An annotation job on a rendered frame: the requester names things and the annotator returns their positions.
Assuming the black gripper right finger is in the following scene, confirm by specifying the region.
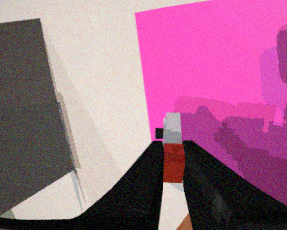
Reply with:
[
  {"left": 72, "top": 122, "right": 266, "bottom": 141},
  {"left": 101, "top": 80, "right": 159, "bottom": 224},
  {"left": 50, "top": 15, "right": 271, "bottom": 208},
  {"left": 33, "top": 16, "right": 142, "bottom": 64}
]
[{"left": 182, "top": 140, "right": 287, "bottom": 230}]

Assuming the pink flat square patch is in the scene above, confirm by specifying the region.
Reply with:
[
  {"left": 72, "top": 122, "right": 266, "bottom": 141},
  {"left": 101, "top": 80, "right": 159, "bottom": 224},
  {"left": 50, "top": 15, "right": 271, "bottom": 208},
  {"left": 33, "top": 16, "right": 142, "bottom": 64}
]
[{"left": 135, "top": 0, "right": 287, "bottom": 205}]

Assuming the grey panel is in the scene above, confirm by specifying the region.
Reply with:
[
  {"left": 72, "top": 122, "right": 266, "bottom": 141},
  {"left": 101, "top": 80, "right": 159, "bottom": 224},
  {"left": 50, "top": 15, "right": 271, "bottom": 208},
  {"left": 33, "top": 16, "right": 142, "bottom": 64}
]
[{"left": 0, "top": 18, "right": 75, "bottom": 216}]

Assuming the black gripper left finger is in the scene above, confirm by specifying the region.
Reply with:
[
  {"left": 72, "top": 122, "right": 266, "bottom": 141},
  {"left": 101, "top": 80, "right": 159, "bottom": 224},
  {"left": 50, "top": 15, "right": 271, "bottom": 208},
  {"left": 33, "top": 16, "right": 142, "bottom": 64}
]
[{"left": 0, "top": 140, "right": 164, "bottom": 230}]

